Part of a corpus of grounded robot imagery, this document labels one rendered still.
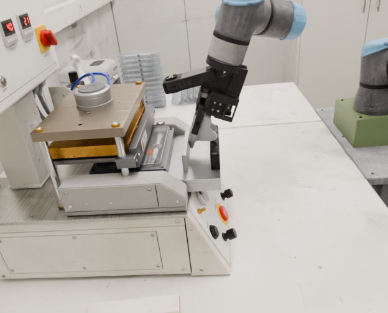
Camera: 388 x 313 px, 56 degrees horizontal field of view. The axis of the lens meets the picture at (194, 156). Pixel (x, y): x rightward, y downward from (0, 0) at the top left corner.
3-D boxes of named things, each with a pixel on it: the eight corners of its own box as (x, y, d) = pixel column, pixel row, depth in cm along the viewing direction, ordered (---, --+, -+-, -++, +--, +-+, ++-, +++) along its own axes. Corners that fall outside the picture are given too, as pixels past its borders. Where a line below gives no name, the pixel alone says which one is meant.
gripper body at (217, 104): (230, 126, 77) (249, 72, 71) (191, 115, 76) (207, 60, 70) (229, 112, 84) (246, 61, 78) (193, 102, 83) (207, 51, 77)
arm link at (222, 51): (212, 38, 68) (212, 29, 75) (206, 61, 71) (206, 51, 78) (250, 48, 69) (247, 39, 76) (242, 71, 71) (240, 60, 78)
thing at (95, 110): (13, 175, 74) (-10, 116, 68) (66, 115, 101) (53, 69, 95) (130, 169, 72) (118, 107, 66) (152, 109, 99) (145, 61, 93)
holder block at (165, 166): (91, 182, 78) (88, 172, 77) (113, 140, 96) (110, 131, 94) (167, 178, 77) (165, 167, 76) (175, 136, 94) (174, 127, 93)
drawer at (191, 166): (86, 200, 79) (77, 169, 76) (110, 151, 99) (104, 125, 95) (221, 193, 77) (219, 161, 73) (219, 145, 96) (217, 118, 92)
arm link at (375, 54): (373, 72, 129) (376, 33, 123) (411, 77, 119) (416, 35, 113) (351, 81, 125) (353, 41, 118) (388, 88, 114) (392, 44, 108)
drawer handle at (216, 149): (211, 169, 78) (209, 153, 76) (211, 138, 91) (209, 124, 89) (220, 169, 78) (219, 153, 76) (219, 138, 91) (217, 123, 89)
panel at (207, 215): (230, 267, 82) (188, 209, 75) (226, 191, 108) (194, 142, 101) (238, 264, 82) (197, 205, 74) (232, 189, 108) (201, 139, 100)
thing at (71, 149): (51, 165, 76) (38, 124, 72) (84, 122, 95) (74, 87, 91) (132, 161, 75) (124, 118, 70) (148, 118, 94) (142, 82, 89)
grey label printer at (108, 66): (64, 105, 175) (54, 71, 167) (79, 91, 192) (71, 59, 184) (113, 103, 172) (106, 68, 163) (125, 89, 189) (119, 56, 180)
